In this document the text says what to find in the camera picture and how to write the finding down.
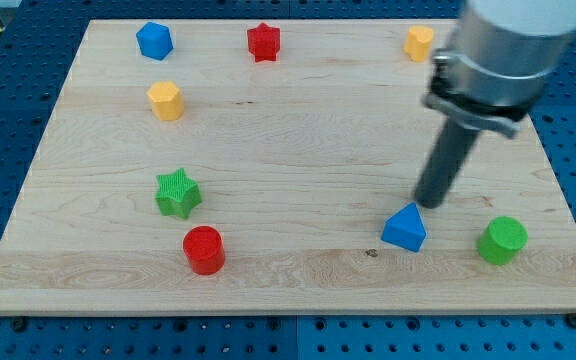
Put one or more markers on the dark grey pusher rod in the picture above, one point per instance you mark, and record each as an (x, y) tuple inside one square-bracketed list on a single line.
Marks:
[(449, 153)]

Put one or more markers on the red star block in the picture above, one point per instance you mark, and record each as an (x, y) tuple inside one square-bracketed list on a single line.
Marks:
[(264, 42)]

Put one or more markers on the red cylinder block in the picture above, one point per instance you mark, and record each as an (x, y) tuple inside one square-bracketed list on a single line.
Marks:
[(203, 248)]

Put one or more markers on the green cylinder block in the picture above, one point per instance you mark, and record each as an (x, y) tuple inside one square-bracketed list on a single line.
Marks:
[(502, 240)]

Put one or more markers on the green star block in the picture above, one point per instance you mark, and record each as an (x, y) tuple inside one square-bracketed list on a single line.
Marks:
[(177, 194)]

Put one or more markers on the wooden board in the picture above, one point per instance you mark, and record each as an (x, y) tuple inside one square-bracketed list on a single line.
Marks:
[(299, 163)]

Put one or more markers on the robot arm silver white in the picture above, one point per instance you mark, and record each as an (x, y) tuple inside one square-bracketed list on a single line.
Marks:
[(490, 73)]

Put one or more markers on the blue triangle block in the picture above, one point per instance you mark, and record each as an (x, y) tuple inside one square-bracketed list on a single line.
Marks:
[(405, 229)]

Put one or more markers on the yellow hexagon block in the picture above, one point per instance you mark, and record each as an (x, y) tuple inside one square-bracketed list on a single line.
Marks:
[(166, 100)]

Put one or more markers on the yellow heart block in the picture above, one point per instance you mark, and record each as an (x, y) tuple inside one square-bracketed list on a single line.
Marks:
[(418, 42)]

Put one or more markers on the blue cube block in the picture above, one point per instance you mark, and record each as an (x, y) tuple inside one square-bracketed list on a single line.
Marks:
[(154, 41)]

